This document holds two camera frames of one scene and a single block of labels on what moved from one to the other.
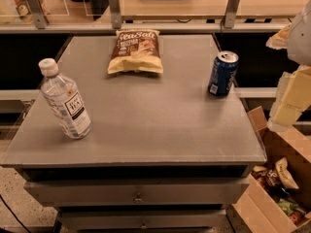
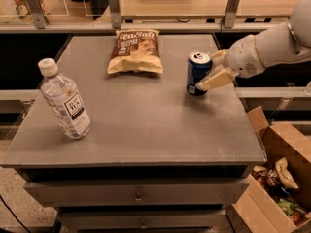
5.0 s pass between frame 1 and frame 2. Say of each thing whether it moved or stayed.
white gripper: moved
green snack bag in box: stayed
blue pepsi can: moved
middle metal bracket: stayed
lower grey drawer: stayed
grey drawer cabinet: stayed
